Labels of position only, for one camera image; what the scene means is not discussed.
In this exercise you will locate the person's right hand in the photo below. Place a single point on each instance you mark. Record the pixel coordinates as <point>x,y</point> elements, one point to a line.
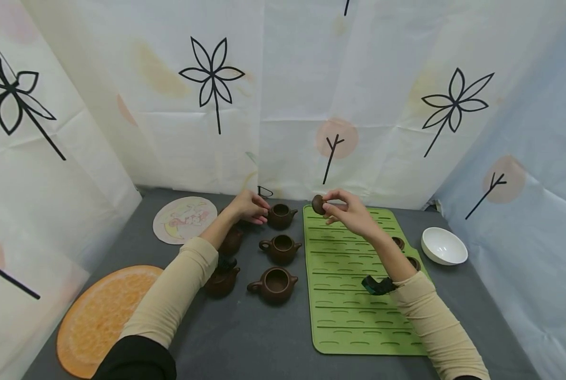
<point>356,216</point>

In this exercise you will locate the orange slice round mat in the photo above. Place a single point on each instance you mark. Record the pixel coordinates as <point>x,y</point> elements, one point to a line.
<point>97,316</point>

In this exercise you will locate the pale round printed mat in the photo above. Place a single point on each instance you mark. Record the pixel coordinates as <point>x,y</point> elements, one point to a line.
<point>184,220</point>

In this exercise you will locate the person's right forearm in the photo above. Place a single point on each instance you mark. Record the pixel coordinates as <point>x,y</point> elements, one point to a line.
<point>430,316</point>

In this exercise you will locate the person's left hand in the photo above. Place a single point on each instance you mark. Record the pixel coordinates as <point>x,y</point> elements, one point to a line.
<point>245,208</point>

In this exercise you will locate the brown clay teapot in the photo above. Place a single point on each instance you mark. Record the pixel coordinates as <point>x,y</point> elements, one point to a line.
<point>273,286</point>
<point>282,216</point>
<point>281,250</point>
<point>231,241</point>
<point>221,284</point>

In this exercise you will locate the white bowl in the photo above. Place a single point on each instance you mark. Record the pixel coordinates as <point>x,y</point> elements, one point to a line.
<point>443,247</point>

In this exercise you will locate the person's right fingers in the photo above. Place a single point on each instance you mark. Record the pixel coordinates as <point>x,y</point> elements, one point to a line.
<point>334,196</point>

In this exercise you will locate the person's left forearm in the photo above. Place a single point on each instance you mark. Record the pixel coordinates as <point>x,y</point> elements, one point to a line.
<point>178,285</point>

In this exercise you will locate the brown clay teapot lid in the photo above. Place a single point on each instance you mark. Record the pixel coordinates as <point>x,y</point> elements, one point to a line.
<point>317,205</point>
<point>414,263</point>
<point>399,243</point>

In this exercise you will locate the person's left fingers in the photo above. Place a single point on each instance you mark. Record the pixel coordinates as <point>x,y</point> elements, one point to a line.
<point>260,206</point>

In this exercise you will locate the green ribbed silicone mat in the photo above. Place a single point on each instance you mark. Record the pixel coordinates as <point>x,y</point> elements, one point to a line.
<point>340,306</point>

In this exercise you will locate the black wrist band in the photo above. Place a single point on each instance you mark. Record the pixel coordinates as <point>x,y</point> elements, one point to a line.
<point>226,263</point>
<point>378,285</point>

